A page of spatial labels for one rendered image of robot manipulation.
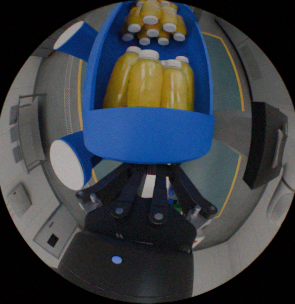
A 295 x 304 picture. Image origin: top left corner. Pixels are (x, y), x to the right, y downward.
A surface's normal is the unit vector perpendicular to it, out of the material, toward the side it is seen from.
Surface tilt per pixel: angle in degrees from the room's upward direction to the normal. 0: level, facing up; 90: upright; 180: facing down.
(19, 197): 90
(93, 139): 23
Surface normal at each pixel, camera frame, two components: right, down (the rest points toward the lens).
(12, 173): 0.99, -0.06
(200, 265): -0.10, -0.94
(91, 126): -0.54, 0.27
